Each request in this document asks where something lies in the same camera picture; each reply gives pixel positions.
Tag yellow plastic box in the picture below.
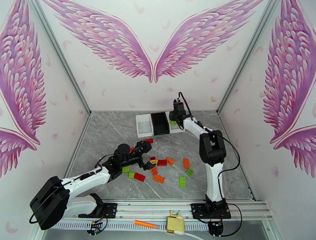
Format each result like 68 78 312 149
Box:
166 210 185 235

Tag white plastic bin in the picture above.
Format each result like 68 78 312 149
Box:
169 111 185 134
135 113 154 138

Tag red black wire bundle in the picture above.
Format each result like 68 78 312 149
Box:
86 217 108 236

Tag black plastic bin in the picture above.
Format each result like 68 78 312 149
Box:
150 112 171 136

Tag white tube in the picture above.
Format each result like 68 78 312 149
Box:
158 231 199 240

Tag aluminium table edge strip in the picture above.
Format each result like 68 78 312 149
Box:
218 114 257 201
64 114 92 179

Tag black base power cable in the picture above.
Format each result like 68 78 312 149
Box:
221 202 243 237

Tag aluminium frame post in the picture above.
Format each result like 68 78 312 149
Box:
217 0 281 115
26 0 92 116

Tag black power connector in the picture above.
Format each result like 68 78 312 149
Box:
208 221 224 238

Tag white slotted cable duct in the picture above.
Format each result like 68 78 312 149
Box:
53 220 211 232

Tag aluminium mounting rail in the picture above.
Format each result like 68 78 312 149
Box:
59 200 273 221

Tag orange marker pen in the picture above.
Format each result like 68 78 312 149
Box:
134 220 160 229

